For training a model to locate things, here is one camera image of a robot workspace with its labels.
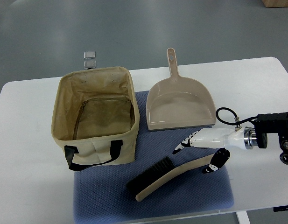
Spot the yellow fabric bag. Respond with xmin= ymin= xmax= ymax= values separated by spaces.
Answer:
xmin=51 ymin=67 xmax=140 ymax=171

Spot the upper metal floor plate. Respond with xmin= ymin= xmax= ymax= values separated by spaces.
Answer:
xmin=84 ymin=51 xmax=96 ymax=60

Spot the black table control panel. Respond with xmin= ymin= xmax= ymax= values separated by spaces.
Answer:
xmin=273 ymin=205 xmax=288 ymax=212

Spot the cardboard box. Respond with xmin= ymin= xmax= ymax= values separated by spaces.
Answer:
xmin=262 ymin=0 xmax=288 ymax=8

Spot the blue cushion mat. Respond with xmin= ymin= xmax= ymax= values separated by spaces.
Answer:
xmin=73 ymin=91 xmax=234 ymax=224

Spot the pink dustpan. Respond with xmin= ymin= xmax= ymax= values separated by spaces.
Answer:
xmin=146 ymin=48 xmax=216 ymax=131

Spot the white table leg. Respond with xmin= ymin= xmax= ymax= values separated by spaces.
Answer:
xmin=236 ymin=211 xmax=250 ymax=224

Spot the pink hand broom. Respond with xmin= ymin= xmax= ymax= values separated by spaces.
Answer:
xmin=126 ymin=154 xmax=219 ymax=202

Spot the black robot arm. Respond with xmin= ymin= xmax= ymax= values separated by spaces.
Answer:
xmin=216 ymin=107 xmax=288 ymax=165

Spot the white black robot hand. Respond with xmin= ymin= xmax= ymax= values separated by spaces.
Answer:
xmin=173 ymin=128 xmax=252 ymax=174

